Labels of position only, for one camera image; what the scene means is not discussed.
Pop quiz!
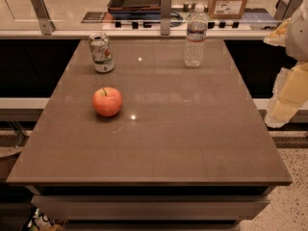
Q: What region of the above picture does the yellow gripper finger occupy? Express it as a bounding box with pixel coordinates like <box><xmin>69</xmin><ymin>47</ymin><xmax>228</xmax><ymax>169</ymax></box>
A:
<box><xmin>265</xmin><ymin>62</ymin><xmax>308</xmax><ymax>128</ymax></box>
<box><xmin>263</xmin><ymin>18</ymin><xmax>291</xmax><ymax>46</ymax></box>

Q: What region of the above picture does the clear plastic water bottle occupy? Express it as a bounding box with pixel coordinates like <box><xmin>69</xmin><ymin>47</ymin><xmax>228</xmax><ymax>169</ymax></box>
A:
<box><xmin>184</xmin><ymin>4</ymin><xmax>208</xmax><ymax>68</ymax></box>

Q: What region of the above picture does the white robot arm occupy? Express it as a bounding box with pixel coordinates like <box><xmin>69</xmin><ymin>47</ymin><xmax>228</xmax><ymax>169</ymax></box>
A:
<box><xmin>264</xmin><ymin>0</ymin><xmax>308</xmax><ymax>128</ymax></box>

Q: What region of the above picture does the brown cardboard box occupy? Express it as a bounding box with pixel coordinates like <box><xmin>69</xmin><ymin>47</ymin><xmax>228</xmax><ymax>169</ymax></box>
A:
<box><xmin>208</xmin><ymin>0</ymin><xmax>247</xmax><ymax>19</ymax></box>

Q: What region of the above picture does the white green soda can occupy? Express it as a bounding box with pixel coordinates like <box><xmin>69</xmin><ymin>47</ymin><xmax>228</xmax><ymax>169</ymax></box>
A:
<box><xmin>89</xmin><ymin>32</ymin><xmax>115</xmax><ymax>73</ymax></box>

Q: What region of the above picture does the red apple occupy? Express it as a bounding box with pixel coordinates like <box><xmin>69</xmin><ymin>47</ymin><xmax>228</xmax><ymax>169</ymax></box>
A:
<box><xmin>92</xmin><ymin>87</ymin><xmax>122</xmax><ymax>117</ymax></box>

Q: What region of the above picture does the right metal railing post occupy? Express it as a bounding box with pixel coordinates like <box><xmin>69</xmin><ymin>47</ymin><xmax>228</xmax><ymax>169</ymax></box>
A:
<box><xmin>274</xmin><ymin>0</ymin><xmax>303</xmax><ymax>21</ymax></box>

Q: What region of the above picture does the metal railing post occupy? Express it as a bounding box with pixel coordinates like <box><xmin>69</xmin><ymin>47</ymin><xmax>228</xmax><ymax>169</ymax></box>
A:
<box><xmin>161</xmin><ymin>0</ymin><xmax>171</xmax><ymax>36</ymax></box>
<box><xmin>30</xmin><ymin>0</ymin><xmax>55</xmax><ymax>35</ymax></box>
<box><xmin>274</xmin><ymin>0</ymin><xmax>303</xmax><ymax>21</ymax></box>

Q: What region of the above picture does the middle metal railing post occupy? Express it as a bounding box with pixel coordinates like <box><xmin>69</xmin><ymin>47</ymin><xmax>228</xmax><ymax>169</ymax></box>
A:
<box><xmin>161</xmin><ymin>0</ymin><xmax>171</xmax><ymax>36</ymax></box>

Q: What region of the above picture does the left metal railing post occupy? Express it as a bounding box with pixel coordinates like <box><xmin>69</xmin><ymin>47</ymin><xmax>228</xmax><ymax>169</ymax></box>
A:
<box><xmin>30</xmin><ymin>0</ymin><xmax>55</xmax><ymax>35</ymax></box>

